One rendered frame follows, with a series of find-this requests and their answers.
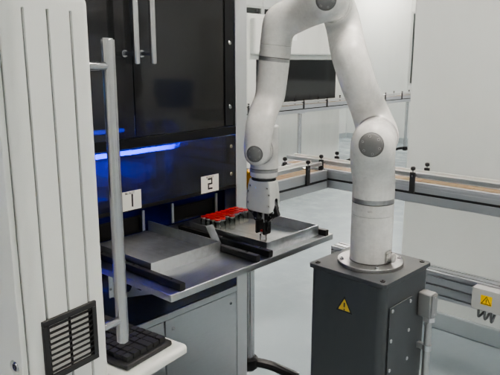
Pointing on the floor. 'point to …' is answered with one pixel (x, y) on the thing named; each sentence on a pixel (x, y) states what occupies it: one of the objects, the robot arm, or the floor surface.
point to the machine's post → (234, 195)
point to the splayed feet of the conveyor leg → (268, 366)
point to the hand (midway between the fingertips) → (263, 226)
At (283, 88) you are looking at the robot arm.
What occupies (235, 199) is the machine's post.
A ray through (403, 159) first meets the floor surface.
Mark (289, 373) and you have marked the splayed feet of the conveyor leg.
